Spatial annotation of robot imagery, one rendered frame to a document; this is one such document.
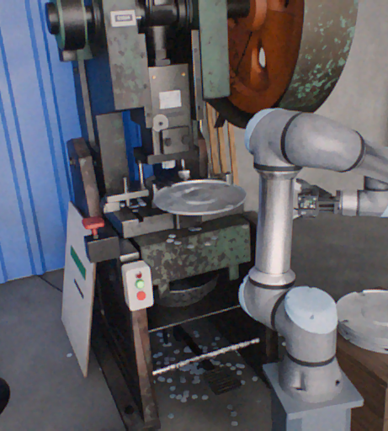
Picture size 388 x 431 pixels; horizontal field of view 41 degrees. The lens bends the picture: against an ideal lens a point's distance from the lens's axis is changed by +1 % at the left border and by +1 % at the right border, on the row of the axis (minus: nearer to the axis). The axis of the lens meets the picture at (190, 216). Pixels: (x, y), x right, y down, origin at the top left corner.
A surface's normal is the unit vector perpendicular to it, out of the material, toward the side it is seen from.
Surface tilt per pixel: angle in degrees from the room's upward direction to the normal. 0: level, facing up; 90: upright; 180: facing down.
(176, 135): 90
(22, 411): 0
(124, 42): 90
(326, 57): 112
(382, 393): 90
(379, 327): 0
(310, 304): 8
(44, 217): 90
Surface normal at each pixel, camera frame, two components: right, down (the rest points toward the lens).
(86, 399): -0.07, -0.94
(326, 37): 0.39, 0.51
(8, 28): 0.39, 0.30
